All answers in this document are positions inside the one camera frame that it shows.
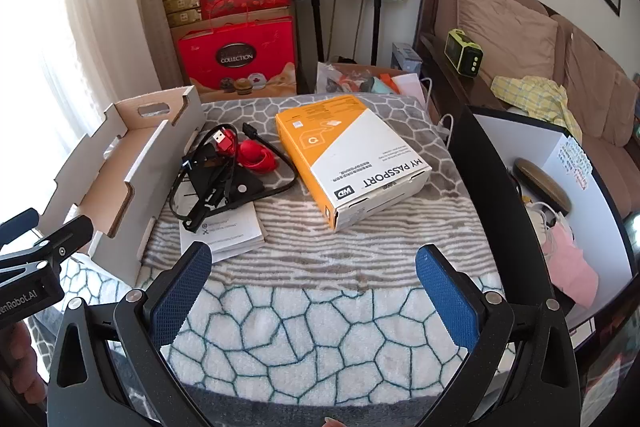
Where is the green portable device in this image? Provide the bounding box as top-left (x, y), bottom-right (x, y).
top-left (445, 29), bottom-right (484, 78)

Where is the red Collection gift box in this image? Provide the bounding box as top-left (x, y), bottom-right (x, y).
top-left (177, 16), bottom-right (299, 104)

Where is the brown sofa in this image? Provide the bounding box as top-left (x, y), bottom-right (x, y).
top-left (425, 0), bottom-right (640, 228)

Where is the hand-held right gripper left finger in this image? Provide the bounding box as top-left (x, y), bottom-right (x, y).
top-left (46, 241), bottom-right (216, 427)

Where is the yellow plaid cloth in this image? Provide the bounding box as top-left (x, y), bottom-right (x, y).
top-left (491, 75), bottom-right (584, 144)

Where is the white cardboard tray box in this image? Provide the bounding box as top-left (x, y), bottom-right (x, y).
top-left (40, 86), bottom-right (206, 288)

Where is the red usb cable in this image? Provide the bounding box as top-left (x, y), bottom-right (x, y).
top-left (212, 127), bottom-right (278, 175)

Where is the white cable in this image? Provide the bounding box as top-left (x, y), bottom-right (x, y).
top-left (419, 77), bottom-right (457, 144)

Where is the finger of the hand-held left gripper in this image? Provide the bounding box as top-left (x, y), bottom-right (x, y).
top-left (0, 208), bottom-right (40, 248)
top-left (0, 215), bottom-right (95, 280)

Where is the black cable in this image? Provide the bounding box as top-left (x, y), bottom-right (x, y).
top-left (170, 122), bottom-right (299, 228)

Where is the person's left hand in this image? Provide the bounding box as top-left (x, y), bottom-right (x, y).
top-left (0, 322), bottom-right (43, 408)

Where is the white paper booklet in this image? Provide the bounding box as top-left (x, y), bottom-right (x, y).
top-left (179, 202), bottom-right (266, 265)

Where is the white curtain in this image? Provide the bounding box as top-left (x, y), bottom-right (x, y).
top-left (0, 0), bottom-right (173, 228)

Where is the black plastic bracket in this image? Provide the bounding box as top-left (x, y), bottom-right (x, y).
top-left (181, 152), bottom-right (236, 233)

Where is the brown glasses case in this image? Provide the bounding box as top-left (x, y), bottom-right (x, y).
top-left (512, 157), bottom-right (572, 216)

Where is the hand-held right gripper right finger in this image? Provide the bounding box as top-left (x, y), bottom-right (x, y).
top-left (415, 244), bottom-right (587, 427)

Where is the white storage box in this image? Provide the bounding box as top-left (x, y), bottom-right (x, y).
top-left (472, 107), bottom-right (632, 338)

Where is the blue box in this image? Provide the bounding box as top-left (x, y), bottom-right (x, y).
top-left (391, 42), bottom-right (424, 74)

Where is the orange and white box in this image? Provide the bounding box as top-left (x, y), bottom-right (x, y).
top-left (275, 93), bottom-right (433, 233)

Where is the pink face mask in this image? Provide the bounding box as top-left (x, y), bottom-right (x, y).
top-left (541, 217), bottom-right (599, 309)

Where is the black speaker stand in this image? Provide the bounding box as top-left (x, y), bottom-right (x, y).
top-left (371, 0), bottom-right (385, 68)
top-left (311, 0), bottom-right (325, 64)

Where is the grey white patterned blanket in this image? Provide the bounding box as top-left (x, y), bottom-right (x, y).
top-left (65, 93), bottom-right (506, 408)

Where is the clear plastic bag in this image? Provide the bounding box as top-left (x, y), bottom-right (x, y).
top-left (316, 62), bottom-right (427, 98)

